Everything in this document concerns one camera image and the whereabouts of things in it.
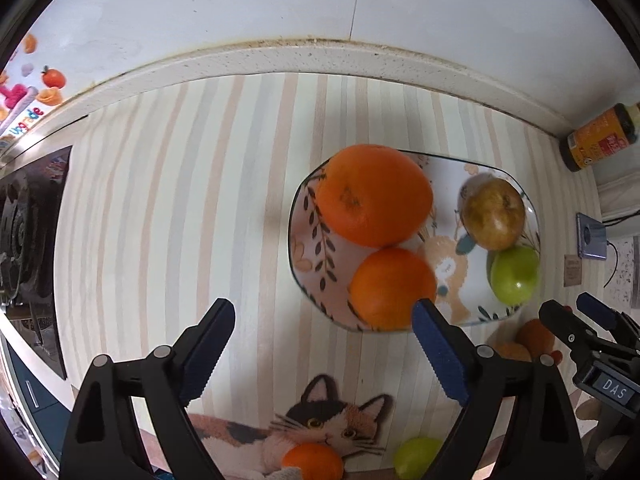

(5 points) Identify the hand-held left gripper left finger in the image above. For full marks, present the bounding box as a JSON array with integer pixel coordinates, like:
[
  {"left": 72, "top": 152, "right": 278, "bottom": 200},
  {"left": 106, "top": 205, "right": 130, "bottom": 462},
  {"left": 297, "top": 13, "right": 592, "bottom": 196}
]
[{"left": 60, "top": 297, "right": 236, "bottom": 480}]

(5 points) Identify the small orange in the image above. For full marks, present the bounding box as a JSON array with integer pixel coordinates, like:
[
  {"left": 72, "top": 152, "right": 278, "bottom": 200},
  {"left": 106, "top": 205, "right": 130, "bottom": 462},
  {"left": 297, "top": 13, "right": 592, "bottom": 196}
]
[
  {"left": 515, "top": 318, "right": 557, "bottom": 361},
  {"left": 348, "top": 247, "right": 437, "bottom": 332},
  {"left": 492, "top": 342, "right": 532, "bottom": 362},
  {"left": 281, "top": 442, "right": 345, "bottom": 480}
]

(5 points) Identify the brown pear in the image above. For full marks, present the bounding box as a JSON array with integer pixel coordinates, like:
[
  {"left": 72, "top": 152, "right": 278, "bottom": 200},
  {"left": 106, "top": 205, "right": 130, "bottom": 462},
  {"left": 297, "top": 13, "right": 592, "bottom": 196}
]
[{"left": 460, "top": 176, "right": 527, "bottom": 252}]

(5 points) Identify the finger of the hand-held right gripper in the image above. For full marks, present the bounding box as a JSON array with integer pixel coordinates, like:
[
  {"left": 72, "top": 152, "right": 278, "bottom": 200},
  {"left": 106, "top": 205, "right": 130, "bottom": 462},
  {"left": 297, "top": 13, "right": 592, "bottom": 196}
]
[
  {"left": 538, "top": 299, "right": 609, "bottom": 373},
  {"left": 575, "top": 292, "right": 640, "bottom": 357}
]

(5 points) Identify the colourful wall sticker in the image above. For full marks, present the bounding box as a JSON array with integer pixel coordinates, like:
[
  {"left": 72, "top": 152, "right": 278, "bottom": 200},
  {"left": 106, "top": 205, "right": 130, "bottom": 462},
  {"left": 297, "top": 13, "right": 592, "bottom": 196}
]
[{"left": 0, "top": 33, "right": 68, "bottom": 152}]

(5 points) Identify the green apple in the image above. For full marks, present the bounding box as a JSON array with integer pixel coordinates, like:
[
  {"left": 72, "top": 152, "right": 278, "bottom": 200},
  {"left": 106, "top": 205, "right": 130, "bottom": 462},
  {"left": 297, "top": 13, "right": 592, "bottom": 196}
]
[
  {"left": 393, "top": 436, "right": 444, "bottom": 480},
  {"left": 487, "top": 245, "right": 541, "bottom": 307}
]

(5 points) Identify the cat print mat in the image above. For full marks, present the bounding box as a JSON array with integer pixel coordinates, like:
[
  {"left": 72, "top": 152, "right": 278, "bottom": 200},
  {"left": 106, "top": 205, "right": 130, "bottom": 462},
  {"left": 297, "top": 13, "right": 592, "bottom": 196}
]
[{"left": 187, "top": 374, "right": 396, "bottom": 480}]

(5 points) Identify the black cable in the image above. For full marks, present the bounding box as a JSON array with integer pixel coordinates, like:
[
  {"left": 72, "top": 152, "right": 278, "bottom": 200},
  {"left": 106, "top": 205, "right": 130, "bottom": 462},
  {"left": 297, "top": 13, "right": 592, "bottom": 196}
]
[{"left": 602, "top": 212, "right": 640, "bottom": 292}]

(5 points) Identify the orange label sauce bottle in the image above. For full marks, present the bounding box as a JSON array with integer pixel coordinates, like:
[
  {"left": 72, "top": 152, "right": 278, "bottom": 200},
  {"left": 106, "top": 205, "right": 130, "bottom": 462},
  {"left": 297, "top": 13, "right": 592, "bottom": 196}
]
[{"left": 558, "top": 102, "right": 640, "bottom": 173}]

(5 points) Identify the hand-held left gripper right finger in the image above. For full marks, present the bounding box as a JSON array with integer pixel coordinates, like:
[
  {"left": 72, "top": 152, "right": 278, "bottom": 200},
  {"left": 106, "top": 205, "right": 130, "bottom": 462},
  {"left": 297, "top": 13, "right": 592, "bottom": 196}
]
[{"left": 412, "top": 297, "right": 587, "bottom": 480}]

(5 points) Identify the large orange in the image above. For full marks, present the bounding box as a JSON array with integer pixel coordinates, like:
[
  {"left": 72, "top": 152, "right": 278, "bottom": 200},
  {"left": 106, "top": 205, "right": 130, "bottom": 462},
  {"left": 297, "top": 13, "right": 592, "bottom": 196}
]
[{"left": 316, "top": 144, "right": 434, "bottom": 248}]

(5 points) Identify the blue cabinet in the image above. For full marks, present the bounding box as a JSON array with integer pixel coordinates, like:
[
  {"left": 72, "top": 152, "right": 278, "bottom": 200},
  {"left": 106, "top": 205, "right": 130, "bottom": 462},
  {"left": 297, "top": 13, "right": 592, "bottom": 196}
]
[{"left": 0, "top": 335, "right": 77, "bottom": 480}]

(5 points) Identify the small brown card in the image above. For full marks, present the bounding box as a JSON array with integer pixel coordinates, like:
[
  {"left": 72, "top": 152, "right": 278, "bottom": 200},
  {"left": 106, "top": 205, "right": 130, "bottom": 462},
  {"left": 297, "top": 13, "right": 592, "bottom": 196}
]
[{"left": 564, "top": 254, "right": 584, "bottom": 288}]

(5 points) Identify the striped table cover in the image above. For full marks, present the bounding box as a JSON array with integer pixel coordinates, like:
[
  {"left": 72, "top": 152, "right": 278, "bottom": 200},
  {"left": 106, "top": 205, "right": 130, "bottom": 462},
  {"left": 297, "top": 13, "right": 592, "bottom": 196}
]
[{"left": 52, "top": 73, "right": 608, "bottom": 476}]

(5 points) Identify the printed ceramic plate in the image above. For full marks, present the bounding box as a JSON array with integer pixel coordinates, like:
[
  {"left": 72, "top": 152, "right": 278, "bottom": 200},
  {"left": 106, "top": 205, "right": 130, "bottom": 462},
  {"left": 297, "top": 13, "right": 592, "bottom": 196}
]
[{"left": 287, "top": 149, "right": 542, "bottom": 333}]

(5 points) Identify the black gas stove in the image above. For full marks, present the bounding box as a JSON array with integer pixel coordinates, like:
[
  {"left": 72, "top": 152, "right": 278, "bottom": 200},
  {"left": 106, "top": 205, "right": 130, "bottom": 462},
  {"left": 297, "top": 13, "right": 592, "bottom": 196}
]
[{"left": 0, "top": 145, "right": 74, "bottom": 381}]

